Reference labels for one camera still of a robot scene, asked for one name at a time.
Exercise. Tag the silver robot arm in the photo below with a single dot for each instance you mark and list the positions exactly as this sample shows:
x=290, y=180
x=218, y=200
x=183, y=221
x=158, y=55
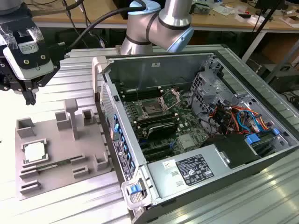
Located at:
x=140, y=30

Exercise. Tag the green motherboard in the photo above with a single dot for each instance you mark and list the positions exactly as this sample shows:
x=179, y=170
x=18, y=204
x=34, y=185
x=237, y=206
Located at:
x=187, y=126

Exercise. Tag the blue disk carrier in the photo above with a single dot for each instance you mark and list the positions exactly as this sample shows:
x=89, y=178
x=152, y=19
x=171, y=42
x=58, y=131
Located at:
x=253, y=139

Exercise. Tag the silver CPU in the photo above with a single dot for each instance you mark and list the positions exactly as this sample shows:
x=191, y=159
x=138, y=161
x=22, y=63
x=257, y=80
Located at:
x=35, y=151

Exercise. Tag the black graphics card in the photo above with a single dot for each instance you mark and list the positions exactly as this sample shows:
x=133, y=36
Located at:
x=163, y=133

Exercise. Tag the grey parts rack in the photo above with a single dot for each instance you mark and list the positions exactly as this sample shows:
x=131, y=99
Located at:
x=63, y=149

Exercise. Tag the white tray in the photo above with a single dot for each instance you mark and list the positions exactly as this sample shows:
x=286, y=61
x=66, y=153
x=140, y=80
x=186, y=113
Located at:
x=245, y=18

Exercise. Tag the black expansion slot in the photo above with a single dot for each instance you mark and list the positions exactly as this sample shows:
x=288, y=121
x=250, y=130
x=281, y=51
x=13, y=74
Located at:
x=156, y=149
x=160, y=156

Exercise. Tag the wooden desk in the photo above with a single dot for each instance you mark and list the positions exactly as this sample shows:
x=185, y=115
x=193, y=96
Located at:
x=210, y=21

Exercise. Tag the silver power supply unit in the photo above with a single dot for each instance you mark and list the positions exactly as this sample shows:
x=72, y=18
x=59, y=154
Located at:
x=161, y=184

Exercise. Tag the blue plastic clip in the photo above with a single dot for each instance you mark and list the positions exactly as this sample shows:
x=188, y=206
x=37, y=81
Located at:
x=275, y=131

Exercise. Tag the open PC case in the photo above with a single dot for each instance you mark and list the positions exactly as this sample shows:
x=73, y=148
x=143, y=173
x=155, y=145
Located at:
x=163, y=72

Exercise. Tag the blue expansion slot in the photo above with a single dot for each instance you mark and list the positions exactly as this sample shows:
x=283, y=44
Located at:
x=143, y=141

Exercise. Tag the grey metal device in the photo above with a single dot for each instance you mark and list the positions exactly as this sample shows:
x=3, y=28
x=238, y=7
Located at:
x=202, y=9

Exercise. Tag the silver chipset heatsink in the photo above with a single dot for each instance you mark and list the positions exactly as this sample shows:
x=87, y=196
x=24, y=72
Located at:
x=188, y=142

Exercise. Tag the black plastic cover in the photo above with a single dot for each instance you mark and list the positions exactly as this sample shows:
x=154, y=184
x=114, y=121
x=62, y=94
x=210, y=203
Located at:
x=233, y=149

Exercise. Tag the silver drive cage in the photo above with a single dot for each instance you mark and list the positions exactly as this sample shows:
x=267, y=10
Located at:
x=205, y=93

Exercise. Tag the cardboard piece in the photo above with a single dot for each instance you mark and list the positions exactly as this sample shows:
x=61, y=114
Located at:
x=289, y=21

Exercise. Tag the blue case latch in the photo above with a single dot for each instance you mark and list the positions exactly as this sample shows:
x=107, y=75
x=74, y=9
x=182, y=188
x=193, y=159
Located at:
x=135, y=189

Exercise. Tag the CPU socket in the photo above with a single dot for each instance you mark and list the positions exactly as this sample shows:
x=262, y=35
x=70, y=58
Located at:
x=151, y=107

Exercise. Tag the thin locking lever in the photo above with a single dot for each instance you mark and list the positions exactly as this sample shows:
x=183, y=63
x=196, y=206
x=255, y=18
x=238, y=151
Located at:
x=138, y=94

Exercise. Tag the green RAM stick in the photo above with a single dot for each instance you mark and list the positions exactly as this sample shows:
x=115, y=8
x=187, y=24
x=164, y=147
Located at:
x=53, y=166

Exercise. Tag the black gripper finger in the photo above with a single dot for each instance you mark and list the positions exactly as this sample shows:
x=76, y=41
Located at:
x=26, y=97
x=33, y=96

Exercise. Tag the black RAM slot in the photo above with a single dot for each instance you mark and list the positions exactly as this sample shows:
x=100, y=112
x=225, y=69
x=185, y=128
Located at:
x=154, y=117
x=154, y=121
x=149, y=93
x=154, y=124
x=149, y=88

